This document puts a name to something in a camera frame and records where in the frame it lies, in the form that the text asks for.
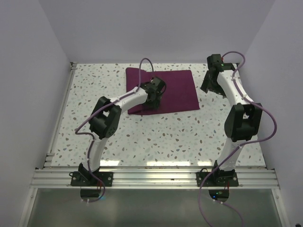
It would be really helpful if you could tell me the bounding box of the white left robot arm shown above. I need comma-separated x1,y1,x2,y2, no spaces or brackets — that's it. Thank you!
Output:
70,77,167,187

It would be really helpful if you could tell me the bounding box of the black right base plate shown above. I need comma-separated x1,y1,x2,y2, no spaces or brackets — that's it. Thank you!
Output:
196,172,239,187

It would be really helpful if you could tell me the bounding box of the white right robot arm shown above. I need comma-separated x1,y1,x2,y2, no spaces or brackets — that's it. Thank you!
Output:
196,54,262,187

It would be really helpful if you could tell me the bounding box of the purple cloth wrap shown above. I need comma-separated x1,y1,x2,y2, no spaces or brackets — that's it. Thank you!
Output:
128,70,200,115

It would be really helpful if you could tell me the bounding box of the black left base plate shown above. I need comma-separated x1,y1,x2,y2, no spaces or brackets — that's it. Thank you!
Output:
69,171,114,187

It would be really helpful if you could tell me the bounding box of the aluminium mounting rail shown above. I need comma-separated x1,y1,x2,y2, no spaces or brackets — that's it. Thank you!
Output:
30,166,279,190

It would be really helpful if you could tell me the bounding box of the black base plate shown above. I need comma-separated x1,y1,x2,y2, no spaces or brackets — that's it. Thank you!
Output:
69,171,114,187
196,172,239,187

